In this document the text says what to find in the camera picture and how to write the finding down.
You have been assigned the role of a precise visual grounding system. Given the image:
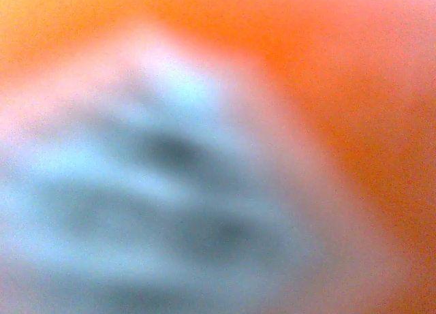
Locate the orange razor box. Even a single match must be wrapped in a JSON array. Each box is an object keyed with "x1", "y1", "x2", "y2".
[{"x1": 1, "y1": 0, "x2": 435, "y2": 313}]

